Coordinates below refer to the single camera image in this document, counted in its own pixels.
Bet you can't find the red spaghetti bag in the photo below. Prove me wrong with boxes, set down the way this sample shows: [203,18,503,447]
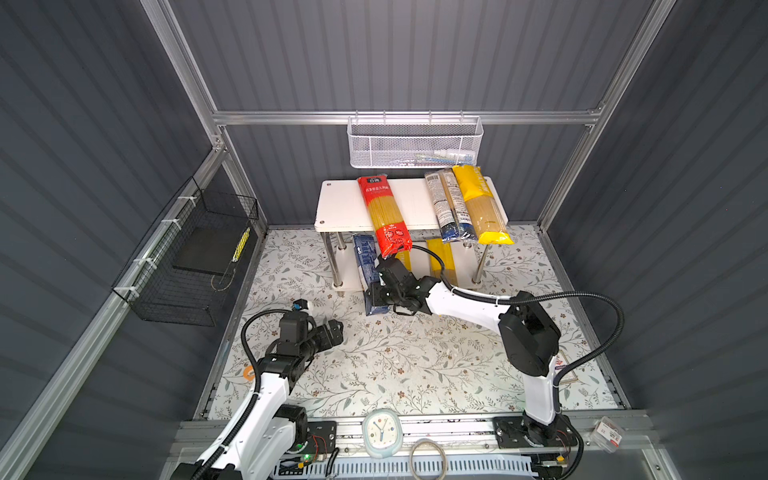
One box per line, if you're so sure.
[357,175,412,258]

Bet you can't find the white wire mesh basket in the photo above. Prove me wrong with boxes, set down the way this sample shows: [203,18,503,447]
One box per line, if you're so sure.
[346,114,484,169]

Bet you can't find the small packet on rail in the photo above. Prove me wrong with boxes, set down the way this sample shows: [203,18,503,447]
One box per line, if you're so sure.
[589,416,625,453]

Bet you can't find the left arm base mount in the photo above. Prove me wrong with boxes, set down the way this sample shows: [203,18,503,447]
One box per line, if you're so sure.
[280,420,338,464]

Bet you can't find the yellow spaghetti bag with barcode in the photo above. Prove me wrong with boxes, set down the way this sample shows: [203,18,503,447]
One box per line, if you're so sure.
[426,238,458,286]

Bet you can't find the yellow Pastatime spaghetti bag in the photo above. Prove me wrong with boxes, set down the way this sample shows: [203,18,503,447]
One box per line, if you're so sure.
[395,251,412,272]

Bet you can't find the pens in white basket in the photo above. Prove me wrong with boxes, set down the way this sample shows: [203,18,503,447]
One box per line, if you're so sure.
[392,149,476,165]

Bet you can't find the orange tape roll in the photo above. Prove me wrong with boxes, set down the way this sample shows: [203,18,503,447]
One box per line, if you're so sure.
[243,366,255,382]

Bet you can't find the clear blue spaghetti bag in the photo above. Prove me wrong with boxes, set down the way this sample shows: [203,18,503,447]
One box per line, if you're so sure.
[425,169,477,243]

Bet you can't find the black wire basket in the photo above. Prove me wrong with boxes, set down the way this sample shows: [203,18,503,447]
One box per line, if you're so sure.
[113,181,260,327]

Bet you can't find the floral table mat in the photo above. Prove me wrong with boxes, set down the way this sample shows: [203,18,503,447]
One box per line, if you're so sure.
[207,225,621,420]

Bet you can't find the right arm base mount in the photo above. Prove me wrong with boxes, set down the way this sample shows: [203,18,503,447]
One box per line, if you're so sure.
[492,414,578,449]

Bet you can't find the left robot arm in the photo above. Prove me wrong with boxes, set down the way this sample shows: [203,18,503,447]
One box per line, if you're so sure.
[171,304,344,479]

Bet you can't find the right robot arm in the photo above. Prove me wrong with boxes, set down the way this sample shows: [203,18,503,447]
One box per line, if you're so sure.
[376,247,626,431]

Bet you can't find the grey cable loop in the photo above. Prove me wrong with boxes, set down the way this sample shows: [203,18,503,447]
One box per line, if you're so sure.
[409,437,449,480]

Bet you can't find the blue pasta box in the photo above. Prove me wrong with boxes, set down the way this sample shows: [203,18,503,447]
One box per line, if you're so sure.
[353,234,389,316]

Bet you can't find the white two-tier shelf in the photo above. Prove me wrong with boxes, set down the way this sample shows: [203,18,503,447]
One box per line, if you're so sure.
[314,178,484,292]

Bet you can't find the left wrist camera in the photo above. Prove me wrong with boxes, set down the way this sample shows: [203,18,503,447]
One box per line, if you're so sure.
[291,299,312,315]

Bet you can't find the small card box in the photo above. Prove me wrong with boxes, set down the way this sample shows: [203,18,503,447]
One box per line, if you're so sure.
[555,358,581,386]

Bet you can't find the mint analog clock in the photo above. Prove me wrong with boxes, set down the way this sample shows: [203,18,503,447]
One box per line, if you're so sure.
[362,409,404,459]

